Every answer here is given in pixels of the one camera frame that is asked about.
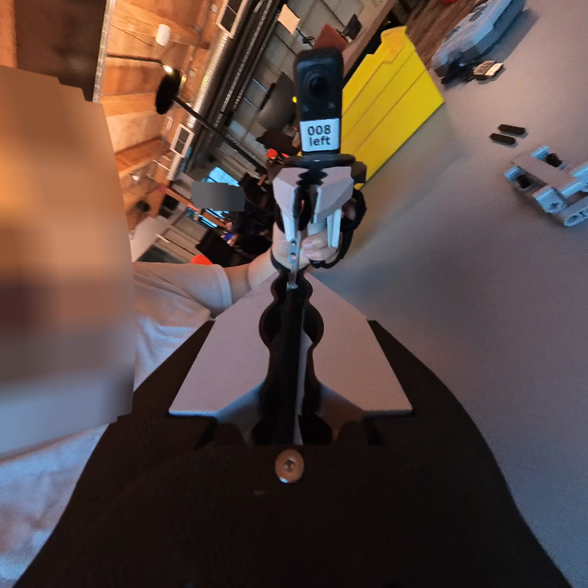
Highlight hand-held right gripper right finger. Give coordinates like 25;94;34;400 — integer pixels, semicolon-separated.
301;272;414;428

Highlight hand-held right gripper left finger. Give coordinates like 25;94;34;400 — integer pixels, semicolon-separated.
169;272;283;437

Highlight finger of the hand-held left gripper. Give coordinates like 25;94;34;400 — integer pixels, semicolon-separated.
311;166;356;248
272;168;307;243

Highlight small grey building beam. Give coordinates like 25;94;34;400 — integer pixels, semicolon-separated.
287;238;305;291

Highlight yellow plastic bin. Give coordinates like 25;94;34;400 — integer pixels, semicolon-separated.
340;25;445;184

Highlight person's left forearm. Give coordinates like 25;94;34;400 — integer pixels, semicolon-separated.
227;250;281;306

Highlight person's left hand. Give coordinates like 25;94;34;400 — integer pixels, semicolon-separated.
271;226;341;274

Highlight black monitor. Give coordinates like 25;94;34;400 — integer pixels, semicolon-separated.
259;73;297;125

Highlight brown board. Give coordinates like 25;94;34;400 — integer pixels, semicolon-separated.
315;23;350;51

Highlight white air vent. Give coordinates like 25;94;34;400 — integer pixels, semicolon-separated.
170;124;196;157

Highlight black floor lamp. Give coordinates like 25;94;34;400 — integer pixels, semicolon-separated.
155;71;260;168

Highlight light grey battery box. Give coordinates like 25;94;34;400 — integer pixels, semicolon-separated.
432;0;526;76

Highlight grey building block assembly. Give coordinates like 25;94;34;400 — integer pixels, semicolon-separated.
503;146;588;226

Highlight silver air duct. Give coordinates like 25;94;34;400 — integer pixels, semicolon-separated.
202;0;251;120

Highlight black usb cable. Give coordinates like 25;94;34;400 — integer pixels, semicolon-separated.
441;60;503;84

